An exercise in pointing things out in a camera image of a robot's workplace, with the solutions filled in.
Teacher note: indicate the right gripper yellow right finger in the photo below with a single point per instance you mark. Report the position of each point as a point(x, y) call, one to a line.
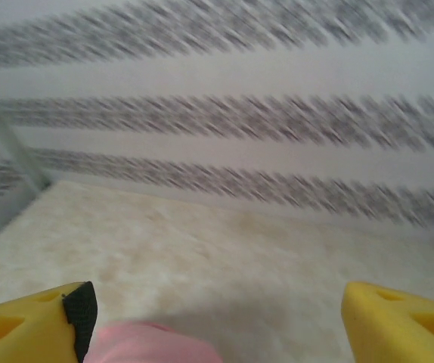
point(391, 332)

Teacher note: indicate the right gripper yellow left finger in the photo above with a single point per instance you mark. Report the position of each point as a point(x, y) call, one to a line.
point(20, 332)

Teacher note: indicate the pink t-shirt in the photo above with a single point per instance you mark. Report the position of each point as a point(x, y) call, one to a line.
point(145, 344)

